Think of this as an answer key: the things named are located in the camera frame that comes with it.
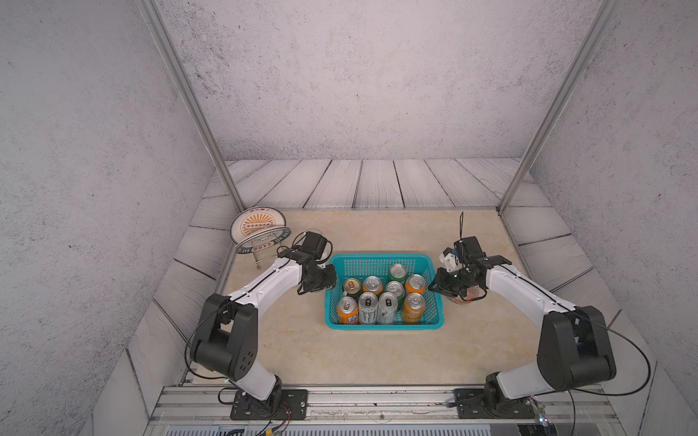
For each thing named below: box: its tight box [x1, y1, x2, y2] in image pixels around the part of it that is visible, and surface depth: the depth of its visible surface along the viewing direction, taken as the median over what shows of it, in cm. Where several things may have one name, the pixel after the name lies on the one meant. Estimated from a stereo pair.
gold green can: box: [343, 277, 363, 301], surface depth 86 cm
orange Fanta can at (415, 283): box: [405, 273, 427, 295], surface depth 86 cm
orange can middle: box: [361, 275, 385, 296], surface depth 86 cm
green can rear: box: [388, 262, 408, 283], surface depth 89 cm
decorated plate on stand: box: [229, 206, 292, 254], surface depth 99 cm
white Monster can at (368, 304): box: [358, 291, 379, 326], surface depth 80 cm
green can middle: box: [385, 280, 406, 309], surface depth 86 cm
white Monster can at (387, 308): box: [377, 291, 399, 326], surface depth 80 cm
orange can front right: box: [402, 291, 426, 324], surface depth 83 cm
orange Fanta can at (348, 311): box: [337, 296, 359, 326], surface depth 82 cm
